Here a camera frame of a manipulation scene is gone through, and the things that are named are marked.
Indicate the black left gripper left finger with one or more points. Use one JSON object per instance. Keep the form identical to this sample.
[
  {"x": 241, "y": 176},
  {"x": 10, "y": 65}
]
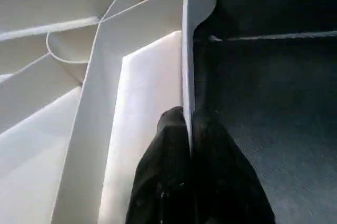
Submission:
[{"x": 163, "y": 182}]

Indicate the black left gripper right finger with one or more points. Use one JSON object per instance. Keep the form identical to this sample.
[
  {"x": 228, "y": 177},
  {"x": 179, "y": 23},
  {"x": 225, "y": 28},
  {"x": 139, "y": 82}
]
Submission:
[{"x": 226, "y": 182}]

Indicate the white plastic table top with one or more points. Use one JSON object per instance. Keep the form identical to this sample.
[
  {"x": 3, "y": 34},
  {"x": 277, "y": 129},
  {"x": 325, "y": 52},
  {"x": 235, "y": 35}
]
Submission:
[{"x": 63, "y": 103}]

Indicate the black work mat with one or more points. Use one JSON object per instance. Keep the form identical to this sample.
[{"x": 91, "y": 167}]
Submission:
[{"x": 274, "y": 103}]

